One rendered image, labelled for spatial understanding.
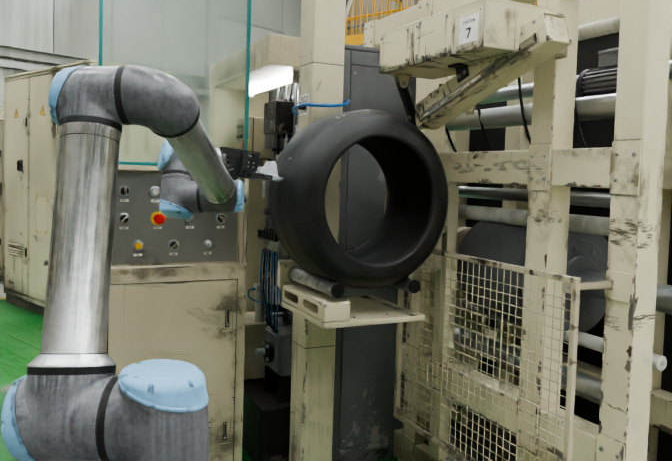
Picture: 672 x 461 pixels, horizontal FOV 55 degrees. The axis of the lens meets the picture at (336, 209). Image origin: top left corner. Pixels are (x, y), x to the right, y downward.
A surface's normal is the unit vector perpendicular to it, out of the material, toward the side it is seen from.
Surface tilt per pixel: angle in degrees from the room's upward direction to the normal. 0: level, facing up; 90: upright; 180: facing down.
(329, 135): 57
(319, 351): 90
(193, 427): 89
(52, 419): 76
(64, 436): 90
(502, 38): 90
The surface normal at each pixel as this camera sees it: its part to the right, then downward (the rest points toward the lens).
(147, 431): -0.06, 0.08
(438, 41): -0.90, 0.00
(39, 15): 0.75, 0.06
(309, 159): -0.29, -0.30
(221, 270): 0.44, 0.06
